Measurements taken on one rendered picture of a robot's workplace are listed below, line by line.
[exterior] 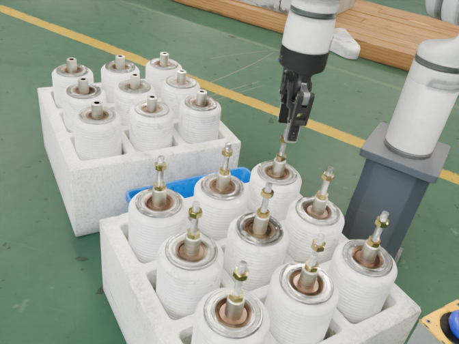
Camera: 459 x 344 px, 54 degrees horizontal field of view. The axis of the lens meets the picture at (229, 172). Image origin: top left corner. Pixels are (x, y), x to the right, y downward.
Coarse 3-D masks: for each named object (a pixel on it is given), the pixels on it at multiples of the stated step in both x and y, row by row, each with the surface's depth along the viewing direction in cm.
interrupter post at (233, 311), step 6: (228, 294) 55; (228, 300) 55; (228, 306) 55; (234, 306) 55; (240, 306) 55; (228, 312) 56; (234, 312) 55; (240, 312) 56; (228, 318) 56; (234, 318) 56
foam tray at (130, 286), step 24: (120, 216) 80; (120, 240) 75; (120, 264) 71; (144, 264) 71; (120, 288) 75; (144, 288) 67; (264, 288) 70; (120, 312) 78; (144, 312) 64; (336, 312) 68; (384, 312) 69; (408, 312) 70; (144, 336) 67; (168, 336) 61; (336, 336) 64; (360, 336) 65; (384, 336) 68
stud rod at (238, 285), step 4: (240, 264) 52; (244, 264) 52; (240, 268) 52; (244, 268) 52; (240, 272) 52; (244, 272) 52; (236, 280) 53; (236, 284) 53; (240, 284) 53; (236, 288) 54; (240, 288) 54; (236, 292) 54; (240, 292) 54
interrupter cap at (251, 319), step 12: (228, 288) 60; (216, 300) 58; (252, 300) 59; (204, 312) 56; (216, 312) 56; (252, 312) 57; (216, 324) 55; (228, 324) 55; (240, 324) 55; (252, 324) 56; (228, 336) 54; (240, 336) 54
